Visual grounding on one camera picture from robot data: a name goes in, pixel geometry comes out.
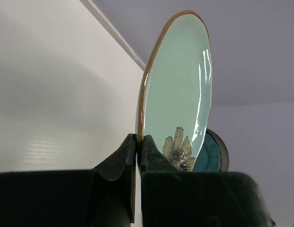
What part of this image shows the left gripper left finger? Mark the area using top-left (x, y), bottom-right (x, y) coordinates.
top-left (0, 134), bottom-right (136, 227)

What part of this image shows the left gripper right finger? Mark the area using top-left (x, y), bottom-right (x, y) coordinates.
top-left (140, 135), bottom-right (275, 227)

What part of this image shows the teal scalloped edge plate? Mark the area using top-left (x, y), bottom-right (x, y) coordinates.
top-left (193, 133), bottom-right (221, 172)

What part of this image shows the light green round plate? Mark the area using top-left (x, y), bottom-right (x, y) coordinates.
top-left (136, 10), bottom-right (213, 172)

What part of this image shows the cream plate with metallic rim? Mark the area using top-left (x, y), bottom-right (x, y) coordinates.
top-left (206, 128), bottom-right (229, 172)

